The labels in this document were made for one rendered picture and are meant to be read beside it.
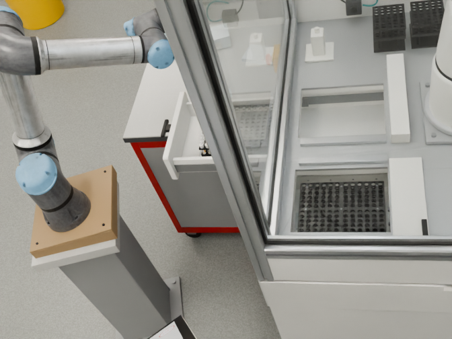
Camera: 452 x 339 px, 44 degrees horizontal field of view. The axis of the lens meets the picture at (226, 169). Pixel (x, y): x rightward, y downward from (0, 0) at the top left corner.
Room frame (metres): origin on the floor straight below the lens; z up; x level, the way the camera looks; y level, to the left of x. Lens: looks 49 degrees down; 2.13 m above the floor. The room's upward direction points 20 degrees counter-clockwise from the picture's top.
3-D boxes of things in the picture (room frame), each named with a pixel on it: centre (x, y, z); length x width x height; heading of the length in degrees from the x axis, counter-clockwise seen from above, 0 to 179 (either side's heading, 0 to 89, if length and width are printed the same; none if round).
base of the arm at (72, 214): (1.20, 0.52, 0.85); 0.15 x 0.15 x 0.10
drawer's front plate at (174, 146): (1.29, 0.11, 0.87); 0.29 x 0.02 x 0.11; 157
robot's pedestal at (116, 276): (1.20, 0.52, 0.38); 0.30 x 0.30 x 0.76; 83
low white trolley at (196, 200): (1.66, -0.07, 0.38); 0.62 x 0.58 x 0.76; 157
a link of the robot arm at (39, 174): (1.21, 0.53, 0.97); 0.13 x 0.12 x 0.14; 8
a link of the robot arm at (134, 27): (1.39, 0.08, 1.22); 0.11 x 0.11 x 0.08; 8
